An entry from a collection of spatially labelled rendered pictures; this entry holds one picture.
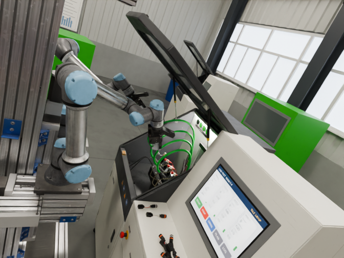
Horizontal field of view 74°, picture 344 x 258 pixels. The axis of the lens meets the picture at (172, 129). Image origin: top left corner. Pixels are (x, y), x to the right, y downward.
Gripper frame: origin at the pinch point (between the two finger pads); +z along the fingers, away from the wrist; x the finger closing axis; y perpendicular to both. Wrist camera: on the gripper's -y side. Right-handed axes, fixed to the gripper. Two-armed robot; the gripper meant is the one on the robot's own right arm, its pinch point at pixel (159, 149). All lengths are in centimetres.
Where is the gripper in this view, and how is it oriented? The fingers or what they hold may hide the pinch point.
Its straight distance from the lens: 146.7
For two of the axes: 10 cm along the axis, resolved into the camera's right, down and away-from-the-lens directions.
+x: 1.6, 6.2, -7.7
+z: -0.5, 7.8, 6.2
